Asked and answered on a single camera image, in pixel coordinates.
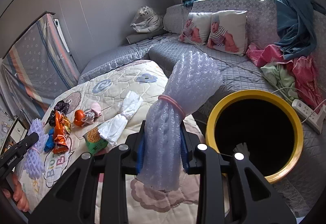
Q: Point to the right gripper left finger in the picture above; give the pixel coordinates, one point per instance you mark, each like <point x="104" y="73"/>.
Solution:
<point x="94" y="188"/>

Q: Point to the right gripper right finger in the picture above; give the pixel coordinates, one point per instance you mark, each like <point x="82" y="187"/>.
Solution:
<point x="231" y="188"/>

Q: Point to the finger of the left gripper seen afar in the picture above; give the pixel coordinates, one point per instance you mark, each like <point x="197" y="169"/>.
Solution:
<point x="16" y="153"/>

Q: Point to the purple foam net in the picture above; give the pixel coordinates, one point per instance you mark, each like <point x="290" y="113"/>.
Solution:
<point x="33" y="165"/>

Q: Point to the green noodle snack packet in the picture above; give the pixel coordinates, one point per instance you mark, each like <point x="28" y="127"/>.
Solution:
<point x="94" y="141"/>

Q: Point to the orange snack wrapper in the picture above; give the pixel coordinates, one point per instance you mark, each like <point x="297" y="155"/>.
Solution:
<point x="62" y="130"/>

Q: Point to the black plastic bag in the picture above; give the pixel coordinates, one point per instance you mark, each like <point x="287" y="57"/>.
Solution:
<point x="61" y="107"/>

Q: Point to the white plastic bag bundle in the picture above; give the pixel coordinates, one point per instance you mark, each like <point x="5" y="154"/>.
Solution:
<point x="112" y="129"/>

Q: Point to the bubble wrap roll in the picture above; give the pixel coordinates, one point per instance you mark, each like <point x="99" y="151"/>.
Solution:
<point x="194" y="79"/>

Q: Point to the yellow round trash bin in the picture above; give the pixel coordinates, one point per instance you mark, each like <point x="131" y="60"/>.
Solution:
<point x="262" y="123"/>

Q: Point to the person's left hand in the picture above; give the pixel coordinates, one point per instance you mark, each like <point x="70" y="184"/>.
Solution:
<point x="19" y="195"/>

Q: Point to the orange peel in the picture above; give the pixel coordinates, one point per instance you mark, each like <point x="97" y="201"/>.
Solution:
<point x="78" y="118"/>

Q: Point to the pink cloth bundle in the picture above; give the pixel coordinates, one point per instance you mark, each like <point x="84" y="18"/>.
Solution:
<point x="91" y="114"/>

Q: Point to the striped sheet covered furniture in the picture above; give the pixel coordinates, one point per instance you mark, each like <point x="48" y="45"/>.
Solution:
<point x="36" y="70"/>

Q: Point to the white power strip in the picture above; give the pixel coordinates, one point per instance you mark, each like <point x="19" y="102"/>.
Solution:
<point x="314" y="118"/>

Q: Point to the pink clothes pile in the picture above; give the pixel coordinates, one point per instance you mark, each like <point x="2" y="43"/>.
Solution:
<point x="302" y="69"/>

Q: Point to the green cloth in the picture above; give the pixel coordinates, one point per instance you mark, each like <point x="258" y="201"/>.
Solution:
<point x="283" y="83"/>

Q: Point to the right baby print pillow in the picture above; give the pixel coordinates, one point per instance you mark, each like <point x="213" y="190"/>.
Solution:
<point x="228" y="32"/>

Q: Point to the baby print pillow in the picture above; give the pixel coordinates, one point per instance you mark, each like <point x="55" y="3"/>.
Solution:
<point x="197" y="28"/>
<point x="228" y="32"/>

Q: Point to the grey folded cushion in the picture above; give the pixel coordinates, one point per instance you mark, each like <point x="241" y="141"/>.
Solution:
<point x="137" y="37"/>

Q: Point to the grey quilted sofa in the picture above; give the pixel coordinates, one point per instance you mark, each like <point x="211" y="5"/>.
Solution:
<point x="304" y="184"/>

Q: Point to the left baby print pillow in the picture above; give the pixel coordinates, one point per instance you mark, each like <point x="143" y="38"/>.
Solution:
<point x="197" y="28"/>

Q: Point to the white tiger plush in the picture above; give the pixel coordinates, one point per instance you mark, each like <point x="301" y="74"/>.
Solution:
<point x="146" y="20"/>

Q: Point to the blue curtain right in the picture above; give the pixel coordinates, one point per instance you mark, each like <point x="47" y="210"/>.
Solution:
<point x="295" y="27"/>

